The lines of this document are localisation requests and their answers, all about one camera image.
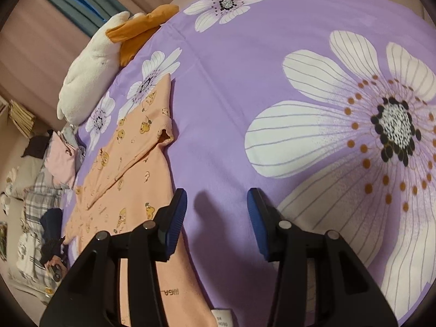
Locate dark brown cushion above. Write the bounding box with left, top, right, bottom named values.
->
left=22, top=135, right=50, bottom=159

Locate pink folded garment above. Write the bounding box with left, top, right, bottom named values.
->
left=44, top=132, right=78, bottom=188

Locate grey plaid blanket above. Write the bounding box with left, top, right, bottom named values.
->
left=20, top=166, right=71, bottom=242

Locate dark navy garment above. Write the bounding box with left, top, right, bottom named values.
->
left=39, top=207, right=66, bottom=266

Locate beige pillow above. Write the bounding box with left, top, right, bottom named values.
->
left=5, top=156, right=45, bottom=200

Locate white orange plush goose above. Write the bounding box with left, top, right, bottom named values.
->
left=56, top=4, right=179, bottom=125

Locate peach cartoon print garment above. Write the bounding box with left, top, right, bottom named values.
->
left=64, top=75, right=217, bottom=326

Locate yellow tassel bundle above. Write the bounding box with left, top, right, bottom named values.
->
left=9, top=100, right=36, bottom=139

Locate purple floral bed sheet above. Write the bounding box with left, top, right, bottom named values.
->
left=78, top=0, right=435, bottom=326

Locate grey folded garment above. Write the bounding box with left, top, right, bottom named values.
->
left=61, top=123, right=86, bottom=172

